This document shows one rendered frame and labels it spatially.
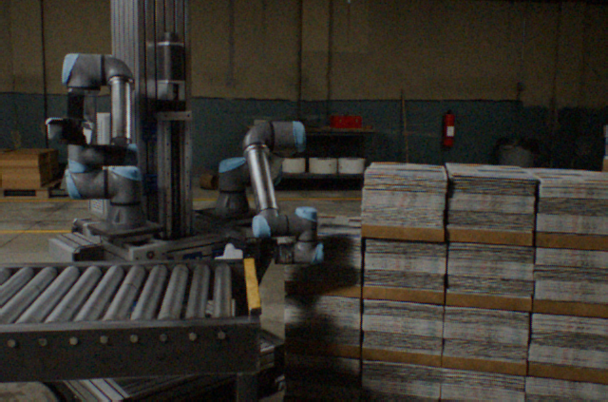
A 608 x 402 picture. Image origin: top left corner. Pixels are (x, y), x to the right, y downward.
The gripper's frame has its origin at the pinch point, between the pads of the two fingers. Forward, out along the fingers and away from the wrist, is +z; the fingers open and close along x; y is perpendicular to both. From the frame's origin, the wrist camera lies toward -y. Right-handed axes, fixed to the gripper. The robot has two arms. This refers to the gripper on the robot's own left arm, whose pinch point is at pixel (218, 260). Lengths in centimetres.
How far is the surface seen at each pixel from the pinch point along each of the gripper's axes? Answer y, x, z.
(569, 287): -7, 16, -117
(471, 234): 9, 6, -86
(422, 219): 14, 2, -70
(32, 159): -22, -562, 242
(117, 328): 3, 64, 21
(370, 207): 17, -3, -53
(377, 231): 9, -2, -55
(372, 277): -9, -4, -54
